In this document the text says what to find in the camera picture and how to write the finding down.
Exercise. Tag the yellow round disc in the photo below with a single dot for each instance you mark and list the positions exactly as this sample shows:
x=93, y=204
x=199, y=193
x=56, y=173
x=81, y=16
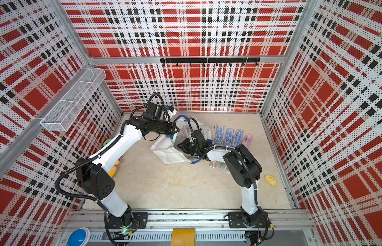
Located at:
x=270, y=179

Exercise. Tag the blue round button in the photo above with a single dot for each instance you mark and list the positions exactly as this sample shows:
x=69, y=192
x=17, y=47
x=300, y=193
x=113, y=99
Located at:
x=79, y=237

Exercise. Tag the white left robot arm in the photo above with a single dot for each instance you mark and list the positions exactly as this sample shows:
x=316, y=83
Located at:
x=100, y=186

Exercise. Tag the pink compass set case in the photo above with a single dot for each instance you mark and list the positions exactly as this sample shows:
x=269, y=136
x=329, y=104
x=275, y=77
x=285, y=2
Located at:
x=248, y=139

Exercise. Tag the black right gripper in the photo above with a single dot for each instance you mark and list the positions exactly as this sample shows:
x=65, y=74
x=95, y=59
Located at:
x=184, y=146

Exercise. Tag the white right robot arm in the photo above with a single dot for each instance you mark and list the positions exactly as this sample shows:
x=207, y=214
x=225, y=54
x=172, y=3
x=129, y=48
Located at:
x=244, y=168

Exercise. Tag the black hook rail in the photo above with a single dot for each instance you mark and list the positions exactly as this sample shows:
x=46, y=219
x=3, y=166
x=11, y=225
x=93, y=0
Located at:
x=212, y=60

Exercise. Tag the white canvas bag blue handles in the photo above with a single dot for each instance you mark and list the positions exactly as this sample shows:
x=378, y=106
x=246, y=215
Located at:
x=166, y=147

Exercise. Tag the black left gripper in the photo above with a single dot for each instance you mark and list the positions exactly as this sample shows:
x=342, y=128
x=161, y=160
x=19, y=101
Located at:
x=172, y=125

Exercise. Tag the yellow toy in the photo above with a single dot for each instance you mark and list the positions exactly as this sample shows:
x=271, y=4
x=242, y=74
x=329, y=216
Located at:
x=114, y=168

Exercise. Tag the white wire mesh basket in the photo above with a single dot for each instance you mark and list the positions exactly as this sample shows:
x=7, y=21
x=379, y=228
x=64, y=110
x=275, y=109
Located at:
x=63, y=114

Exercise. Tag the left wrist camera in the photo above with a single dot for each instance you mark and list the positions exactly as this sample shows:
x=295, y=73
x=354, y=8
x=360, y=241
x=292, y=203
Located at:
x=155, y=112

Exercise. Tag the green round toy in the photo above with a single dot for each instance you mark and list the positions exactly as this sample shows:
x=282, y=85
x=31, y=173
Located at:
x=107, y=142

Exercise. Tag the clear green compass case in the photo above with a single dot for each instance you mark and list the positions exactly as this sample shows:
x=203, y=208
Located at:
x=222, y=166

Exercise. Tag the blue compass set case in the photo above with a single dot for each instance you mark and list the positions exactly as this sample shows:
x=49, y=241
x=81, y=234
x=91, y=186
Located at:
x=219, y=135
x=229, y=135
x=238, y=138

